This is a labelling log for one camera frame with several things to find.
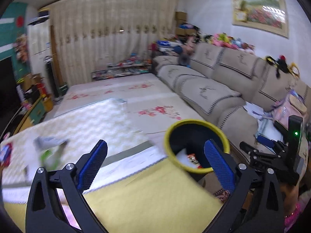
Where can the yellow rimmed trash bin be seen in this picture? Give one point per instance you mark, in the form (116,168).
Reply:
(191,135)

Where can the framed flower painting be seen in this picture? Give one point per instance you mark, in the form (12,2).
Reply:
(268,15)

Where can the blue tissue pack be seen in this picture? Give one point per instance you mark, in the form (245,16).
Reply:
(5,155)

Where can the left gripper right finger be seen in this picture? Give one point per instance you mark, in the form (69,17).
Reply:
(255,202)

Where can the artificial flower bouquet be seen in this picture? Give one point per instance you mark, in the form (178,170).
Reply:
(20,48)

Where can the papers on sofa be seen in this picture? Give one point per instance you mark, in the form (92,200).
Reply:
(256,112)

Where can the beige embroidered curtain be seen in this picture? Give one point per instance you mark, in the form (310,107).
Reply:
(92,33)

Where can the low toy shelf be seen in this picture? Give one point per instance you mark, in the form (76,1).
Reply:
(133,65)

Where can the pink school backpack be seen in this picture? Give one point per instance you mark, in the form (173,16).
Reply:
(292,104)

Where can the red fire extinguisher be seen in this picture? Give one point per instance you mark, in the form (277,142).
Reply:
(42,89)

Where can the stacked cardboard boxes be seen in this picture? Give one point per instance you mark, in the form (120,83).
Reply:
(183,28)

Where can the beige sofa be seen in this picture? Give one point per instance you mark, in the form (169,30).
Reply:
(220,81)

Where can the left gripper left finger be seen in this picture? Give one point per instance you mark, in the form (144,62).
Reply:
(44,212)

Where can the red snack bag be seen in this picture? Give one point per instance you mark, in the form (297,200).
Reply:
(193,162)

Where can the pile of plush toys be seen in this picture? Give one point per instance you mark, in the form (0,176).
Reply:
(219,40)

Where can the floral floor mattress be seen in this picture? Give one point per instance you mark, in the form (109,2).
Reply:
(151,104)

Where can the yellow green tv stand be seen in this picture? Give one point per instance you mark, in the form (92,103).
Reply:
(35,114)

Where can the person right hand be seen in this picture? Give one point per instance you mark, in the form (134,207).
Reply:
(290,197)

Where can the black tower fan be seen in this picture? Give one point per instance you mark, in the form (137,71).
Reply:
(48,60)

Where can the chevron patterned table cloth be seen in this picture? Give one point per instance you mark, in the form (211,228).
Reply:
(81,129)

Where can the white blue plastic pouch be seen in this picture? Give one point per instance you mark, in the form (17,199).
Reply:
(45,143)

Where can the large black television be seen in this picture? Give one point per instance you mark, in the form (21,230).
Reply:
(10,101)

